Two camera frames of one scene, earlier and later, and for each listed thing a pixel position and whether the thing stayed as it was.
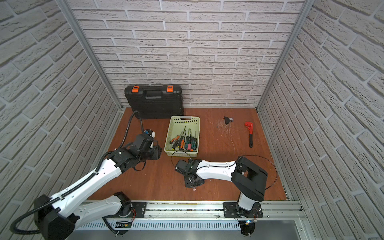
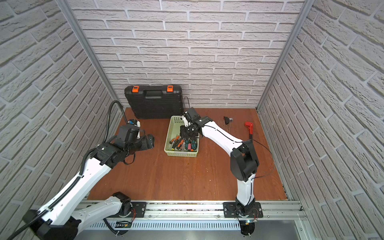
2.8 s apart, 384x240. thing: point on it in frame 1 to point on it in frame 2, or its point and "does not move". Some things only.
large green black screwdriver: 194,142 does not move
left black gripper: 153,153 to 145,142
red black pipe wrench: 250,125 does not move
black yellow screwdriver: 175,144 does not move
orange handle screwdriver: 174,139 does not move
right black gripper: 189,185 to 184,134
